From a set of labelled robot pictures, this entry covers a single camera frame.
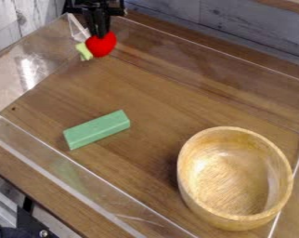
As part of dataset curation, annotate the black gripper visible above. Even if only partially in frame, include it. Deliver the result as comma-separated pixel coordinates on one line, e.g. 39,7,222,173
62,0,126,38

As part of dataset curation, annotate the red plush strawberry toy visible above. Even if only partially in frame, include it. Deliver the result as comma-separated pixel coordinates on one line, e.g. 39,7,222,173
75,32,117,60

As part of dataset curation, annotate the green rectangular block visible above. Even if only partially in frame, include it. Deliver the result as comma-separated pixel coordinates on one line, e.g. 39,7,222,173
62,110,130,150

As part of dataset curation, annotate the wooden bowl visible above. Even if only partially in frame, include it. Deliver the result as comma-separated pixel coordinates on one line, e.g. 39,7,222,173
177,126,293,231

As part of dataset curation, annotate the black clamp under table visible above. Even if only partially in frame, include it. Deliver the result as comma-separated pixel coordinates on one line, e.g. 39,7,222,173
0,201,59,238

